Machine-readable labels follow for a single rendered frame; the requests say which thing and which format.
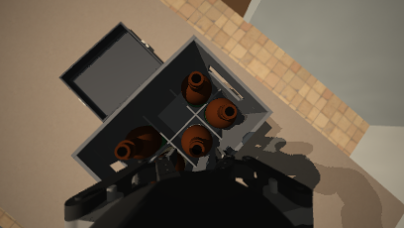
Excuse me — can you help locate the brown glass bottle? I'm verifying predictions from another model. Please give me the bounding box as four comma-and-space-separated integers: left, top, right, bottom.
181, 123, 213, 158
181, 71, 212, 108
114, 125, 167, 160
159, 145, 187, 171
204, 98, 237, 129

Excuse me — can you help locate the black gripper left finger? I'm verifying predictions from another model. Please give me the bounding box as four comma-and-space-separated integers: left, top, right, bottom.
64, 148, 180, 228

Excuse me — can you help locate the dark grey crate with dividers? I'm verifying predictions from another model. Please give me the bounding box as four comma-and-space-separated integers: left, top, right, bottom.
71, 35, 273, 182

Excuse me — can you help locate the black rectangular tray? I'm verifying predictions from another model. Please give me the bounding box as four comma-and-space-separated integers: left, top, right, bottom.
59, 22, 163, 123

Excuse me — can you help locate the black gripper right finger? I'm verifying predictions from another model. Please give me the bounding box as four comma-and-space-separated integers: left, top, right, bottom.
208, 147, 314, 228

